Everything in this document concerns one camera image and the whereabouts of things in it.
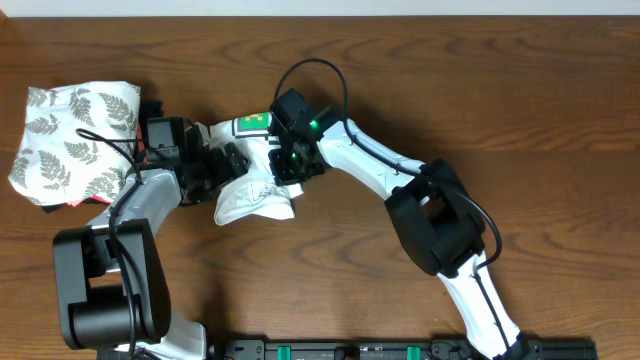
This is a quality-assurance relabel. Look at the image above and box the black folded garment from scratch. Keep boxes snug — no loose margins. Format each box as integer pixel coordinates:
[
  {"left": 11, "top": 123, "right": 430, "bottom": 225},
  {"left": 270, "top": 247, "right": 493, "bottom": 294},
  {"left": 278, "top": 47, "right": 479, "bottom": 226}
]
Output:
[{"left": 41, "top": 100, "right": 164, "bottom": 214}]

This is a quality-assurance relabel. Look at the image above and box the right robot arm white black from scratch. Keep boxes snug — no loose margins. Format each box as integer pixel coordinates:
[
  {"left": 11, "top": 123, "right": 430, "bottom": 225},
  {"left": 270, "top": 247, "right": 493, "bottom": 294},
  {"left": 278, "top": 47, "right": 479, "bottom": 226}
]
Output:
[{"left": 269, "top": 116, "right": 530, "bottom": 359}]

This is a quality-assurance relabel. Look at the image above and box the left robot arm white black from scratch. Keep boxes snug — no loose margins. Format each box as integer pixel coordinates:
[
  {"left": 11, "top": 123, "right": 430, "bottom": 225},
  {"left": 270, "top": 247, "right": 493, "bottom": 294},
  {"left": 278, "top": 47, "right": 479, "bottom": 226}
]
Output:
[{"left": 53, "top": 142, "right": 248, "bottom": 359}]

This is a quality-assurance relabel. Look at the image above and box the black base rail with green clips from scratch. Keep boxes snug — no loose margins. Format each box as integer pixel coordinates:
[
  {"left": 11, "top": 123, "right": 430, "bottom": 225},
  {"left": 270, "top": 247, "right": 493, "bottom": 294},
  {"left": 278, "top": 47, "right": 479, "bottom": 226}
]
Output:
[{"left": 208, "top": 338, "right": 599, "bottom": 360}]

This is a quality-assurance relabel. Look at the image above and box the fern print folded cloth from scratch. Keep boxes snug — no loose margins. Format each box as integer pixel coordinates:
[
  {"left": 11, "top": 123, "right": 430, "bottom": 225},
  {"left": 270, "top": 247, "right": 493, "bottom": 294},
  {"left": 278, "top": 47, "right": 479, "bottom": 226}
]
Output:
[{"left": 9, "top": 81, "right": 141, "bottom": 206}]

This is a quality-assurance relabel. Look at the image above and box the white t-shirt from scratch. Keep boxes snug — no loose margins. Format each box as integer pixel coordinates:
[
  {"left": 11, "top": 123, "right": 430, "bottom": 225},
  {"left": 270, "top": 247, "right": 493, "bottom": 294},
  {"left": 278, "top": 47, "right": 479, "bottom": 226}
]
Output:
[{"left": 188, "top": 112, "right": 303, "bottom": 226}]

